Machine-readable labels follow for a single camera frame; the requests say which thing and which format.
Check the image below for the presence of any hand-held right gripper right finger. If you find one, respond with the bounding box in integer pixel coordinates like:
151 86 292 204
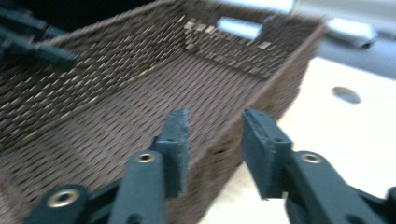
241 107 293 201

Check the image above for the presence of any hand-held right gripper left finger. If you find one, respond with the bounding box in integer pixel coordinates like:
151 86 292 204
150 107 191 200

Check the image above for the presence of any brown woven basket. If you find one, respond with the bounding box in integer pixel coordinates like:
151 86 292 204
0 0 328 224

